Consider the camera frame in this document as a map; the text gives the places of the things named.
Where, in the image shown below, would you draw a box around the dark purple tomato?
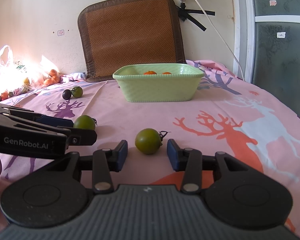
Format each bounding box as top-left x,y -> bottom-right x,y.
62,89 -> 72,100

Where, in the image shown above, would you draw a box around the small green tomato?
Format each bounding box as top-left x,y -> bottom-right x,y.
71,86 -> 83,98

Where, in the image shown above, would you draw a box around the tangerines in bag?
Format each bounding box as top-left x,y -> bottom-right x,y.
44,69 -> 61,86

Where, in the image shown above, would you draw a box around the white plastic bag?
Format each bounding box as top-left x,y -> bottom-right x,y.
0,45 -> 61,101

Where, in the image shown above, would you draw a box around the pink deer print bedsheet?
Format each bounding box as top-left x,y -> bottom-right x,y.
5,62 -> 300,236

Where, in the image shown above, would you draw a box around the green plastic basket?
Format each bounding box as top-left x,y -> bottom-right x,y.
113,63 -> 204,102

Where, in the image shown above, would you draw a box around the brown woven seat cushion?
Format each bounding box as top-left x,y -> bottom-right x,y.
77,0 -> 186,82

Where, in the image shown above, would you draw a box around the black tape cross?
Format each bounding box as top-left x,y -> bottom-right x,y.
175,2 -> 206,31

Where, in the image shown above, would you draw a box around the glass door with white frame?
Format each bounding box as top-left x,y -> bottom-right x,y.
235,0 -> 300,116

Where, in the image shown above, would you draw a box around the white power cable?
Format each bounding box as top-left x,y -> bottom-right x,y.
180,0 -> 246,81

